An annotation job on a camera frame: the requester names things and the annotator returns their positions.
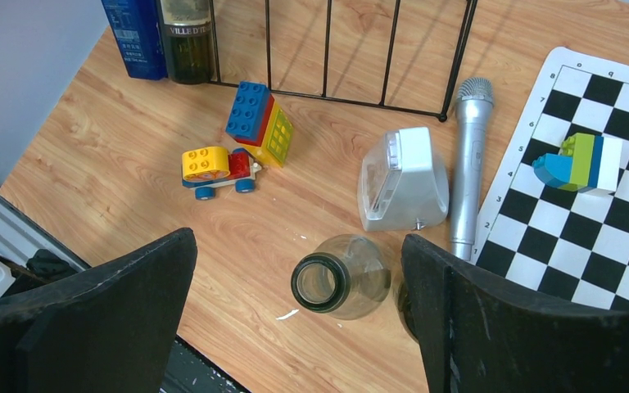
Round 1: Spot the silver microphone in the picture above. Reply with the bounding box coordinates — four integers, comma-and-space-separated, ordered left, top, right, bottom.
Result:
450, 77, 494, 261

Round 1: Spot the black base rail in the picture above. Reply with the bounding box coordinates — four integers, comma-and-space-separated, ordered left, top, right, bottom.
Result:
0, 195, 248, 392

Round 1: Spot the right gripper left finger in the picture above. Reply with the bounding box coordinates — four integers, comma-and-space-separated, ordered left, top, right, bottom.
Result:
0, 228, 197, 392

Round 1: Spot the green wine bottle cream label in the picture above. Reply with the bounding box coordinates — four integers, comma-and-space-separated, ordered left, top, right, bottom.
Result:
395, 281, 418, 342

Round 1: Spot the white metronome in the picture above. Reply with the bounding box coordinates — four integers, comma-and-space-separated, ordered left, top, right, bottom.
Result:
357, 126, 450, 232

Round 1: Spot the clear champagne bottle black label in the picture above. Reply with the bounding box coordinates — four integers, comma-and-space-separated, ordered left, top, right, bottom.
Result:
290, 234, 393, 320

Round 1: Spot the blue green white block cluster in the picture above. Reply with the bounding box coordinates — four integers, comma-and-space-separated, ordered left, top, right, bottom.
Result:
532, 133, 622, 196

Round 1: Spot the checkered chess mat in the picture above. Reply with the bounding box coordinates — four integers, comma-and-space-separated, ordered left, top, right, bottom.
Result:
471, 47, 629, 310

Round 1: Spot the dark green wine bottle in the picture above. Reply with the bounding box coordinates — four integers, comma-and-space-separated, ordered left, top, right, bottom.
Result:
156, 0, 214, 84

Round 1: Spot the black wire wine rack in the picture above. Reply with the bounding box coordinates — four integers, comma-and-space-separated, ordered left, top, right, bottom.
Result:
210, 1, 478, 122

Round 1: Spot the blue red yellow block tower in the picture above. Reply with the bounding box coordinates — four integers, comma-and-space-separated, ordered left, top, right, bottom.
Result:
225, 81, 294, 167

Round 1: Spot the blue square bottle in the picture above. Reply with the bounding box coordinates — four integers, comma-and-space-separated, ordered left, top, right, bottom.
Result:
101, 0, 168, 80

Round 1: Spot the yellow blue toy car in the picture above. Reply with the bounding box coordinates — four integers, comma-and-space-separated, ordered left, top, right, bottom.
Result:
181, 146, 262, 201

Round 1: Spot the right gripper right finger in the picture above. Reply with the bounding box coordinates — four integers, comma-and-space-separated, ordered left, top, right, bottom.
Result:
401, 234, 629, 392

